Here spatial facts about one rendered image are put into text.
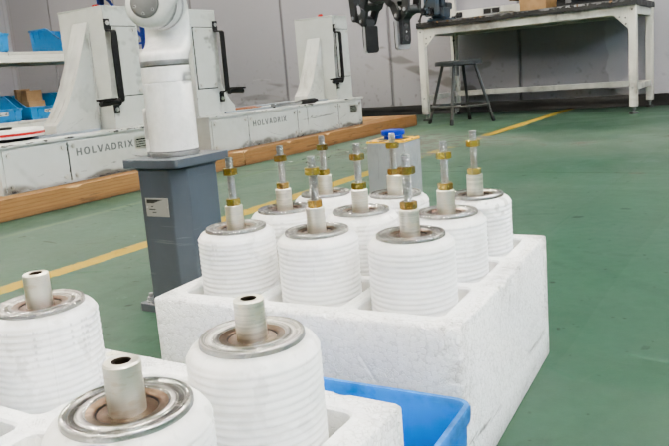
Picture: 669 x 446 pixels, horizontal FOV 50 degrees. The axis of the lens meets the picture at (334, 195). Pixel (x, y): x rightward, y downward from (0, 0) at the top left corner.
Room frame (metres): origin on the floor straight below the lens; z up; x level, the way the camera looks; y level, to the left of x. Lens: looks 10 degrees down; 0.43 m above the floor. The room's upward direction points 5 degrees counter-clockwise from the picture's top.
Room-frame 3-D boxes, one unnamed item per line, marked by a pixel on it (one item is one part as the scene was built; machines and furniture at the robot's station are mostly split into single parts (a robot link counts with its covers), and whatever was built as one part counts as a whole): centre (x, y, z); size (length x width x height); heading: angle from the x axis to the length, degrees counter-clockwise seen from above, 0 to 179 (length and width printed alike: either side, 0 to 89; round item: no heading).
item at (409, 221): (0.77, -0.08, 0.26); 0.02 x 0.02 x 0.03
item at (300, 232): (0.82, 0.02, 0.25); 0.08 x 0.08 x 0.01
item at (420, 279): (0.77, -0.08, 0.16); 0.10 x 0.10 x 0.18
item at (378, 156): (1.22, -0.11, 0.16); 0.07 x 0.07 x 0.31; 61
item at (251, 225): (0.88, 0.13, 0.25); 0.08 x 0.08 x 0.01
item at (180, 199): (1.39, 0.30, 0.15); 0.15 x 0.15 x 0.30; 57
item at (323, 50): (4.37, 0.41, 0.45); 1.51 x 0.57 x 0.74; 147
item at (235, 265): (0.88, 0.13, 0.16); 0.10 x 0.10 x 0.18
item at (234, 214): (0.88, 0.13, 0.26); 0.02 x 0.02 x 0.03
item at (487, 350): (0.93, -0.03, 0.09); 0.39 x 0.39 x 0.18; 61
